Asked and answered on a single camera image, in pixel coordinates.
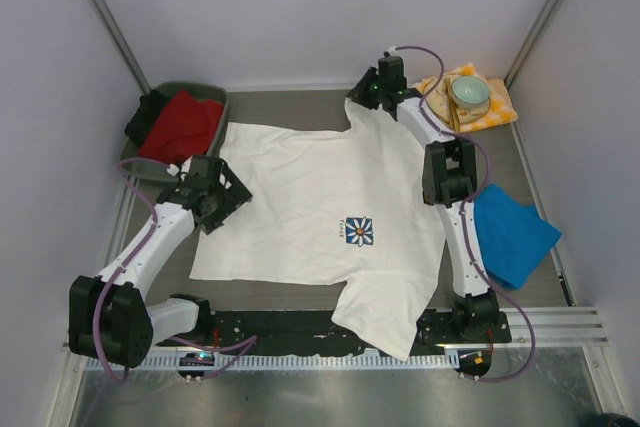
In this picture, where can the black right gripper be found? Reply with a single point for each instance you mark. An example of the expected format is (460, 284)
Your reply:
(358, 92)

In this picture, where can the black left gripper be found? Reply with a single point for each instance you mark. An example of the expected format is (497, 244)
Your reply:
(235, 195)

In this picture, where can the white flower print t-shirt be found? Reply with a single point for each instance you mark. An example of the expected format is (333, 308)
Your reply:
(334, 207)

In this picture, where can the blue t-shirt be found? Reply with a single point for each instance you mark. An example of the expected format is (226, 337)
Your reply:
(513, 239)

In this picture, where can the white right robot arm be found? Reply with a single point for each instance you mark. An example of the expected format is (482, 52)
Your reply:
(449, 176)

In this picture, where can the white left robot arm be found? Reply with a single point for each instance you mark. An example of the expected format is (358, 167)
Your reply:
(120, 289)

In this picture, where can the beige decorated plate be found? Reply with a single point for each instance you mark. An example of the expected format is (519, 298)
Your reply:
(437, 103)

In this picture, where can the red t-shirt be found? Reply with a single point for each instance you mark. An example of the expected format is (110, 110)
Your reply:
(185, 128)

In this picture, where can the gold cutlery piece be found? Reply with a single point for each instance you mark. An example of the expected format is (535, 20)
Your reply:
(453, 117)

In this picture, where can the light green bowl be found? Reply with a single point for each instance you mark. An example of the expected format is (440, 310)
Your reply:
(470, 92)

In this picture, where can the grey plastic tray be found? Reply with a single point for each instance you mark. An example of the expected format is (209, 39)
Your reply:
(155, 171)

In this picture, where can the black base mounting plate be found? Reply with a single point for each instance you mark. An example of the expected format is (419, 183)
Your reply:
(308, 333)

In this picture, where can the orange checkered cloth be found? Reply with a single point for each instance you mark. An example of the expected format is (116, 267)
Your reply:
(501, 110)

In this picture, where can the white slotted cable duct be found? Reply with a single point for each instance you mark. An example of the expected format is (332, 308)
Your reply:
(370, 359)

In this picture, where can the aluminium frame rail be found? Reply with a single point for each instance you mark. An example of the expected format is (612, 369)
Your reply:
(550, 329)

